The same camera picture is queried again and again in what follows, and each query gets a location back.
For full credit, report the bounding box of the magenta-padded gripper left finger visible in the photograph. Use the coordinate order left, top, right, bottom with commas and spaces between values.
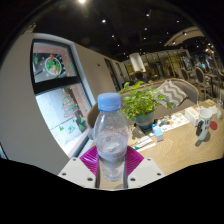
58, 145, 101, 190

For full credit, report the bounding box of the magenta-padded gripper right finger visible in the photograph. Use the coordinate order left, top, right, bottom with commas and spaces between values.
122, 145, 165, 190

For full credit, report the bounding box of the clear blue-capped water bottle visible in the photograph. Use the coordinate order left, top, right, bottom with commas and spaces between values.
93, 92, 131, 183

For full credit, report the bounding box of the white sheet with pens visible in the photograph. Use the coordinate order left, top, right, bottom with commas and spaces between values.
132, 135, 157, 153

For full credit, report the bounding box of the white printed leaflet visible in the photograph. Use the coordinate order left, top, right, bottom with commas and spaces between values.
159, 112, 190, 133

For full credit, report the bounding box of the green potted plant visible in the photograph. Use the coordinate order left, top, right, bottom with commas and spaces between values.
120, 81, 172, 132

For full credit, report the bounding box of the window with festive decals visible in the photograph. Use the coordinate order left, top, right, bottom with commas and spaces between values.
30, 39, 95, 158

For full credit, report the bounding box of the white napkin box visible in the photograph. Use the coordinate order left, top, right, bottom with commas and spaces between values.
184, 105, 201, 127

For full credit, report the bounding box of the grey zigzag cushion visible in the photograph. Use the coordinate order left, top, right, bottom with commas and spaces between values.
155, 79, 189, 110

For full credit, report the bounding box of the person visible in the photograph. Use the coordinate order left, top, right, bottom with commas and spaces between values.
133, 70, 150, 86

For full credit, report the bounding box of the grey curved sofa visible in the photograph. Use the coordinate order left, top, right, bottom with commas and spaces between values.
87, 78, 200, 130

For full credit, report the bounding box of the white round column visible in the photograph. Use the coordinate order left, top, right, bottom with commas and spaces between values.
129, 52, 147, 73

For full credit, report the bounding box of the group of dining chairs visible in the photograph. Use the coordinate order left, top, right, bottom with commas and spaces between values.
179, 64, 224, 102

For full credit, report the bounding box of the group of ceiling lights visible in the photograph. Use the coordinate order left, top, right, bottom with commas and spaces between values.
75, 0, 216, 48

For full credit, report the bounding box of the white mug with black handle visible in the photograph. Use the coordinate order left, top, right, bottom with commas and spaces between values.
195, 107, 214, 141

